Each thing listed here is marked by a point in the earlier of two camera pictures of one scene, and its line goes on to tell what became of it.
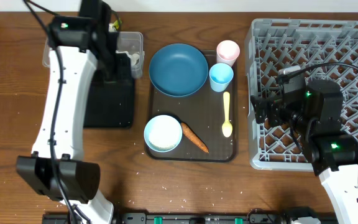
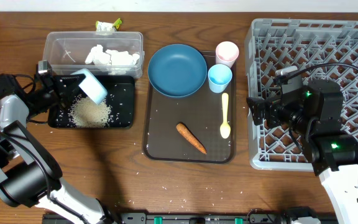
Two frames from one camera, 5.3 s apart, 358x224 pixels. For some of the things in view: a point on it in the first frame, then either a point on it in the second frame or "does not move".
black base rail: [260, 218] does not move
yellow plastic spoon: [227, 129] does not move
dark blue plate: [178, 70] does not move
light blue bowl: [163, 133] → [92, 86]
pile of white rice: [165, 132] → [86, 113]
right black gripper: [268, 109] does not move
